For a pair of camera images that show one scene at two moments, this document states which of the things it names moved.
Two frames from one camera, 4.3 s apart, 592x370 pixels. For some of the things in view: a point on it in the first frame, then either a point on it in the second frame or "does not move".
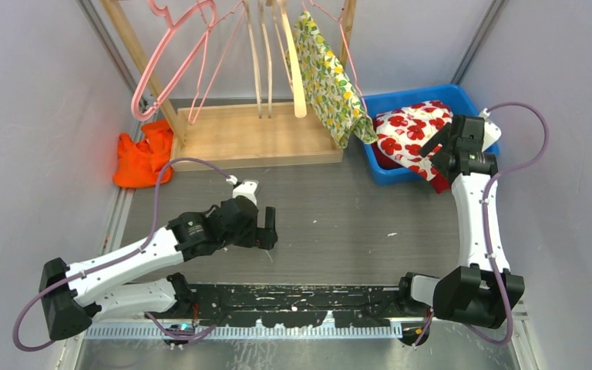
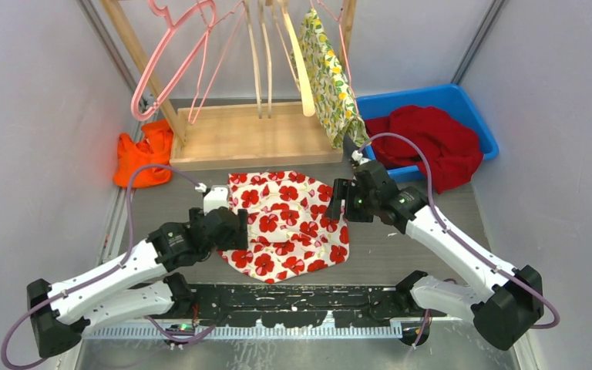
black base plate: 295,304 does not move
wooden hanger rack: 207,138 does not move
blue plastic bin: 455,97 does not move
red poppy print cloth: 401,135 → 288,231
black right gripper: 441,137 → 344,190
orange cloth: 139,164 does not move
